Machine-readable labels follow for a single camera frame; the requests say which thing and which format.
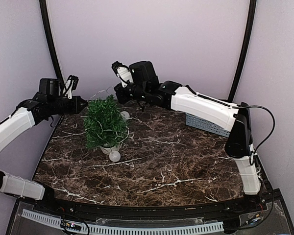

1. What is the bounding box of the white ball fairy light string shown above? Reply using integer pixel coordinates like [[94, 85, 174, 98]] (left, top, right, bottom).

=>
[[83, 87, 135, 163]]

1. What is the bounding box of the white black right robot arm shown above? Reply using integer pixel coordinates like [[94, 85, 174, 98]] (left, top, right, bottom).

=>
[[111, 61, 261, 212]]

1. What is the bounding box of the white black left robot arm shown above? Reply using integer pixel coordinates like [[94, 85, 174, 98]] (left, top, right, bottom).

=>
[[0, 75, 88, 213]]

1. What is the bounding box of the small green christmas tree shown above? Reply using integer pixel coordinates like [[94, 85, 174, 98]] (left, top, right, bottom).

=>
[[84, 94, 129, 148]]

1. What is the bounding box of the white tree pot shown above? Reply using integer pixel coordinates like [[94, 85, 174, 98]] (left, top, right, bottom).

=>
[[100, 144, 120, 155]]

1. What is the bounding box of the blue plastic basket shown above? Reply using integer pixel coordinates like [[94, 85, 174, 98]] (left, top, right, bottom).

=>
[[186, 113, 230, 137]]

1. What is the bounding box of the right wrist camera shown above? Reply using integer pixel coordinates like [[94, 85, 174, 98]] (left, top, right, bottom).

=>
[[112, 61, 133, 88]]

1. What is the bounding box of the black front rail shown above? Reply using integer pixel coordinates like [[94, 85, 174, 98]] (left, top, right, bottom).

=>
[[34, 198, 268, 221]]

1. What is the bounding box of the left black frame post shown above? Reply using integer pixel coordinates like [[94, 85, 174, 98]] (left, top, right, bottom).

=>
[[39, 0, 67, 100]]

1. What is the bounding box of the black frame post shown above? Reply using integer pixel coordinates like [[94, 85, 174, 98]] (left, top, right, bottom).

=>
[[227, 0, 257, 102], [39, 0, 67, 100]]

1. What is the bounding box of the right black frame post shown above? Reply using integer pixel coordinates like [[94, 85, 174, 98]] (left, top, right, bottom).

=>
[[227, 0, 257, 102]]

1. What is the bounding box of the perforated cable duct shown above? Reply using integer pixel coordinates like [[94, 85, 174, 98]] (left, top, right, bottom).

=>
[[21, 209, 224, 235]]

